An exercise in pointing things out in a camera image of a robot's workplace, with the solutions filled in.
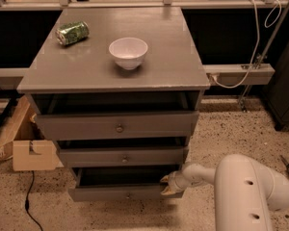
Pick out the dark grey side cabinet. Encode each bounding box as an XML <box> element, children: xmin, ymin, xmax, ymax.
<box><xmin>263</xmin><ymin>41</ymin><xmax>289</xmax><ymax>131</ymax></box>

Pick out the green crushed soda can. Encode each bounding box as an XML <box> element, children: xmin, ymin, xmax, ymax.
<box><xmin>55</xmin><ymin>21</ymin><xmax>90</xmax><ymax>46</ymax></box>

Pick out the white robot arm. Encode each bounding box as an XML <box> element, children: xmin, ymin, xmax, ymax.
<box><xmin>161</xmin><ymin>154</ymin><xmax>289</xmax><ymax>231</ymax></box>

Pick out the grey top drawer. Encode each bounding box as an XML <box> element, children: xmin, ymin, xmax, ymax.
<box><xmin>36</xmin><ymin>111</ymin><xmax>199</xmax><ymax>141</ymax></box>

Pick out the grey drawer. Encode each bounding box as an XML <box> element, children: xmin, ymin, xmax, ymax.
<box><xmin>68</xmin><ymin>165</ymin><xmax>179</xmax><ymax>201</ymax></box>
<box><xmin>36</xmin><ymin>111</ymin><xmax>199</xmax><ymax>141</ymax></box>
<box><xmin>59</xmin><ymin>146</ymin><xmax>189</xmax><ymax>167</ymax></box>

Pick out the grey wooden drawer cabinet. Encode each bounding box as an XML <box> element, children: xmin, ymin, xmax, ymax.
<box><xmin>18</xmin><ymin>7</ymin><xmax>209</xmax><ymax>193</ymax></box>

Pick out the white ceramic bowl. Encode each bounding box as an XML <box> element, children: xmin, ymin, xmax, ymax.
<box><xmin>109</xmin><ymin>38</ymin><xmax>148</xmax><ymax>70</ymax></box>

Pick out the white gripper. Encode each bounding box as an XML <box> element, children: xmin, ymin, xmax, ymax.
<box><xmin>160</xmin><ymin>171</ymin><xmax>191</xmax><ymax>196</ymax></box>

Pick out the light wooden box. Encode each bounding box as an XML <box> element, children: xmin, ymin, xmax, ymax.
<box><xmin>0</xmin><ymin>96</ymin><xmax>63</xmax><ymax>171</ymax></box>

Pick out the grey metal rail beam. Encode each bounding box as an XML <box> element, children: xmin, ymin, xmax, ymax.
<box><xmin>203</xmin><ymin>64</ymin><xmax>275</xmax><ymax>88</ymax></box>

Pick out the grey middle drawer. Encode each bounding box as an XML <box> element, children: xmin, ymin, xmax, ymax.
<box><xmin>59</xmin><ymin>146</ymin><xmax>189</xmax><ymax>167</ymax></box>

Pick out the metal diagonal rod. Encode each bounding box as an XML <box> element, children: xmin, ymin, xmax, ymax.
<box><xmin>238</xmin><ymin>0</ymin><xmax>289</xmax><ymax>112</ymax></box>

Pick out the grey bottom drawer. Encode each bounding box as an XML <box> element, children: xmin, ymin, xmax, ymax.
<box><xmin>68</xmin><ymin>165</ymin><xmax>179</xmax><ymax>201</ymax></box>

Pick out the white hanging cable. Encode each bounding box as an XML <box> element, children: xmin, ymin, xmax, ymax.
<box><xmin>210</xmin><ymin>0</ymin><xmax>283</xmax><ymax>90</ymax></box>

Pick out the black floor cable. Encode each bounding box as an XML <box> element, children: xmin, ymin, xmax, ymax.
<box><xmin>24</xmin><ymin>170</ymin><xmax>44</xmax><ymax>231</ymax></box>

